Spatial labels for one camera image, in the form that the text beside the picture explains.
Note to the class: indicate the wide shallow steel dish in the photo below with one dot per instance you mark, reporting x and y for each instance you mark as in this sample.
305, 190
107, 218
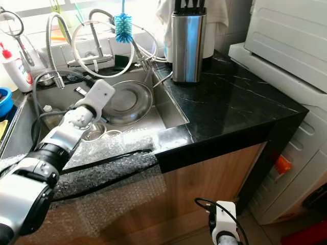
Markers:
130, 102

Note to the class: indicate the steel kitchen sink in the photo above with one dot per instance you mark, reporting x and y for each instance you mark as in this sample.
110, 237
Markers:
168, 109

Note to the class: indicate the green hanging kitchen tool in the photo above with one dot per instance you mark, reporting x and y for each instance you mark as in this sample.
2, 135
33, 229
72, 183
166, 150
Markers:
55, 6

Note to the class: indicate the wooden cabinet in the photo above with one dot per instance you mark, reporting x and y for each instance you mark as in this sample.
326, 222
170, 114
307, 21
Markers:
209, 178

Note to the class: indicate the orange plastic clip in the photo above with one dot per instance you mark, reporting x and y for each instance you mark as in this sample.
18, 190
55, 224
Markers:
282, 164

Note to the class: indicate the red plastic stool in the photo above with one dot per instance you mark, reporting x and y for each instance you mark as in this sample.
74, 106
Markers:
306, 235

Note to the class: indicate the clear bubble wrap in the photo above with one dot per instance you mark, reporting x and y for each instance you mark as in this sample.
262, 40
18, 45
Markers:
122, 145

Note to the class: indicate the yellow cloth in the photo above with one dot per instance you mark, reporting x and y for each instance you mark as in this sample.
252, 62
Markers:
2, 128

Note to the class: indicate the small steel bowl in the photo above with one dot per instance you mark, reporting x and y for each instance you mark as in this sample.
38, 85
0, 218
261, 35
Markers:
94, 132

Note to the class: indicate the thin pale stick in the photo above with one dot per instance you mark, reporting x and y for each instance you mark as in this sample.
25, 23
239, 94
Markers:
163, 79

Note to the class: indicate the blue plastic bowl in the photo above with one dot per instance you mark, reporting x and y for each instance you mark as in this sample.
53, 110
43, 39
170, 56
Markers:
5, 102

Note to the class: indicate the steel knife block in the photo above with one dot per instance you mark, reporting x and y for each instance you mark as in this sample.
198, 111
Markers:
189, 51

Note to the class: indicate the clear plastic bottle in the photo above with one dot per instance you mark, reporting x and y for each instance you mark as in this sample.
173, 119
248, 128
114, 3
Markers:
51, 117

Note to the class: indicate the white soap bottle red pump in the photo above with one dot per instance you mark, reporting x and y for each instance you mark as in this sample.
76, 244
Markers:
18, 71

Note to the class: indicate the white washing machine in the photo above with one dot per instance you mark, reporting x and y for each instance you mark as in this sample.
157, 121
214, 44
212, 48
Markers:
286, 35

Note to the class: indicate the small steel cup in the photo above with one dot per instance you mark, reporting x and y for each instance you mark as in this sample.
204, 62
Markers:
47, 80

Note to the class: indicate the white towel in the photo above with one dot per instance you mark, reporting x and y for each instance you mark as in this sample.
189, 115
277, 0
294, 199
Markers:
166, 20

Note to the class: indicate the blue bottle brush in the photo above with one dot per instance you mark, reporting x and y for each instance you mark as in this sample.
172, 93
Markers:
123, 28

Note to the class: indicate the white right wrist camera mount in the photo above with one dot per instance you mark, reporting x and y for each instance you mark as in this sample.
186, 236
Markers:
226, 217

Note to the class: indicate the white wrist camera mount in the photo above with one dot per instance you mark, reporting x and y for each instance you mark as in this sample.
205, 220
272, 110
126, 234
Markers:
101, 94
226, 217

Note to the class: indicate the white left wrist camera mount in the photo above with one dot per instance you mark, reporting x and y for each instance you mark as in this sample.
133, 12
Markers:
101, 94

